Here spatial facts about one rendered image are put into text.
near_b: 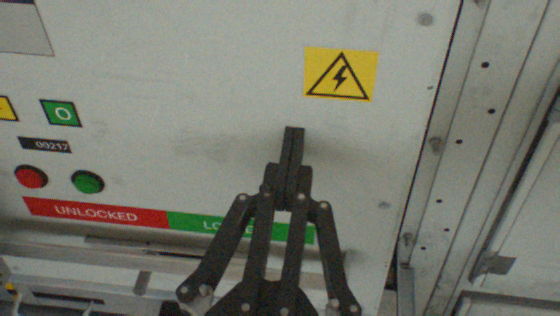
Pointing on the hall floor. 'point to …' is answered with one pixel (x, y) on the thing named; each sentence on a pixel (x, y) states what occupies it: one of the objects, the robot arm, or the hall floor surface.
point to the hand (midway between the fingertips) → (289, 168)
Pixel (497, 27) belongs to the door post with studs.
